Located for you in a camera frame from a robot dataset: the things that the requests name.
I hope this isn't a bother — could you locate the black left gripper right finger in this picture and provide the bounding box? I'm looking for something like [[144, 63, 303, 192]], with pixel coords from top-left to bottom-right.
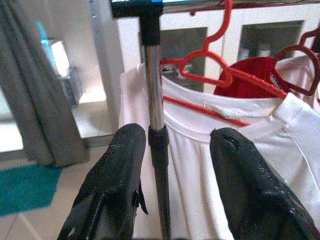
[[209, 127, 320, 240]]

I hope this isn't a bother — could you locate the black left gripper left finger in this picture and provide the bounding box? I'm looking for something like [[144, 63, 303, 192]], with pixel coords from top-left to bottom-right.
[[56, 122, 150, 240]]

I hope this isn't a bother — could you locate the dark red plastic hanger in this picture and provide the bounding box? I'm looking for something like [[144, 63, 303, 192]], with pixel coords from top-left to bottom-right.
[[271, 24, 320, 97]]

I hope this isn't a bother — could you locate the white top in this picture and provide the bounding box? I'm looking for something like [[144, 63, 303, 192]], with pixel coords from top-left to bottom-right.
[[119, 63, 320, 240]]

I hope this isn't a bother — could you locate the teal floor mat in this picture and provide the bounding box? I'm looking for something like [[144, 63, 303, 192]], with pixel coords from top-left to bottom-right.
[[0, 163, 63, 217]]

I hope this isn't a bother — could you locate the chrome clothes rack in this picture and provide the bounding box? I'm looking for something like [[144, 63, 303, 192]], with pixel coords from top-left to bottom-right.
[[109, 0, 320, 240]]

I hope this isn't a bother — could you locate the red garment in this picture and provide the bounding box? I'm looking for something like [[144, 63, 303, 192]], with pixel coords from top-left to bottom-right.
[[213, 56, 288, 99]]

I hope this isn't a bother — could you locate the grey curtain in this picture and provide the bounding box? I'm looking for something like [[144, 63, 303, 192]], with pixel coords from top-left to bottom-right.
[[0, 0, 88, 167]]

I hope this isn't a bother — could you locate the white garment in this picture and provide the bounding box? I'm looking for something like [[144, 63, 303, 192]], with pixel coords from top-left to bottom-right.
[[276, 54, 320, 113]]

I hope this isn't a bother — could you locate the white glass-door cabinet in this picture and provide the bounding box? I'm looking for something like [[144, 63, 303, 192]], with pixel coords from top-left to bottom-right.
[[116, 3, 320, 111]]

